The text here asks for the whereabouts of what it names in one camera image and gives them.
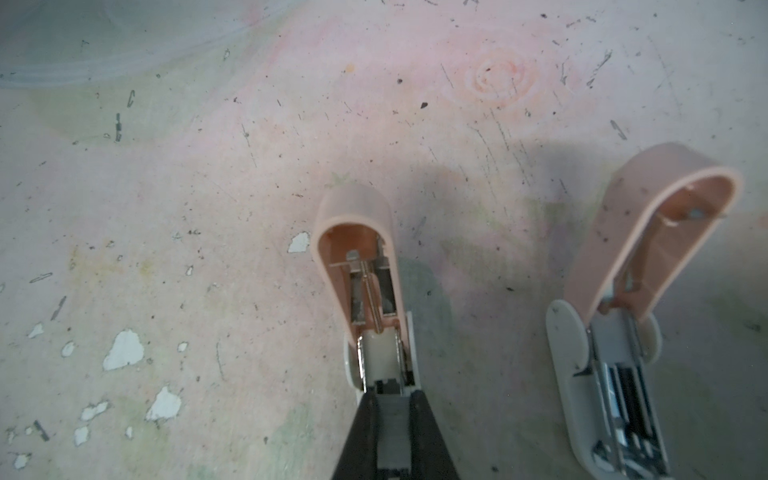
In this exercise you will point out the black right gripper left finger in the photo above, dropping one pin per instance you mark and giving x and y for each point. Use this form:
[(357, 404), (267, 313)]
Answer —
[(358, 458)]

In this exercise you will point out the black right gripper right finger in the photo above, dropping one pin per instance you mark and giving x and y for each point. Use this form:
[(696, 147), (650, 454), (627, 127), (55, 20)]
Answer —
[(430, 458)]

